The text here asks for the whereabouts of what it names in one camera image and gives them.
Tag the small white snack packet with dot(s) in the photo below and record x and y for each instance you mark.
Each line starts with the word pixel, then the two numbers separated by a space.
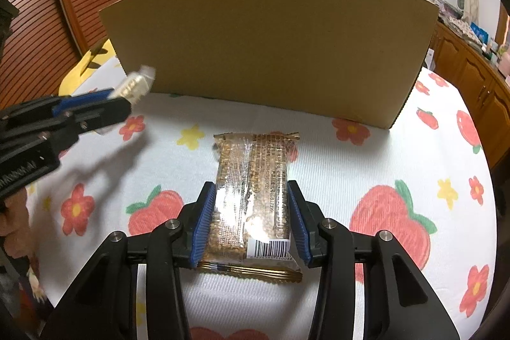
pixel 135 86

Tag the yellow plush toy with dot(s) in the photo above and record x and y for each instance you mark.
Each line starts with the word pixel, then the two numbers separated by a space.
pixel 92 60

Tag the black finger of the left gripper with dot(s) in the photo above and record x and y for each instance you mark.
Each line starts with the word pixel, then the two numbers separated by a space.
pixel 91 116

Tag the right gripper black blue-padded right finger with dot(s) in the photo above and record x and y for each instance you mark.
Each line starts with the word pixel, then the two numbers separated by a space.
pixel 399 301

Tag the brown wooden sideboard cabinet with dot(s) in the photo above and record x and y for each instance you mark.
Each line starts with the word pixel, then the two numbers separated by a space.
pixel 481 86

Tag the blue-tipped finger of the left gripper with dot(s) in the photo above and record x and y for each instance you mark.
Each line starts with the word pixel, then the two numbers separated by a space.
pixel 79 100

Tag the brown cardboard box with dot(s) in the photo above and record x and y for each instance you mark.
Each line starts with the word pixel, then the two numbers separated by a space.
pixel 353 59

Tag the white strawberry print blanket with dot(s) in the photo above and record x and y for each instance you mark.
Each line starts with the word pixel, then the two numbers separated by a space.
pixel 426 179

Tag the pink bottle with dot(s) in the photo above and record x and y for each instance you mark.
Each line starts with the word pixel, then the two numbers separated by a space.
pixel 504 64

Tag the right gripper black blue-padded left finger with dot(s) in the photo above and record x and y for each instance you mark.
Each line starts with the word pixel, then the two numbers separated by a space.
pixel 101 301

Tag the brown cereal bar packet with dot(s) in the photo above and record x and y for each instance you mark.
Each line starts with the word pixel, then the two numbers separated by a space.
pixel 249 234

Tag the person's left hand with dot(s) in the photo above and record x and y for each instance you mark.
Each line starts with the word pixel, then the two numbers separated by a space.
pixel 15 230

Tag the folded patterned cloth stack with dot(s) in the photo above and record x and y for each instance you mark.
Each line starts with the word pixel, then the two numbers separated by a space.
pixel 448 14

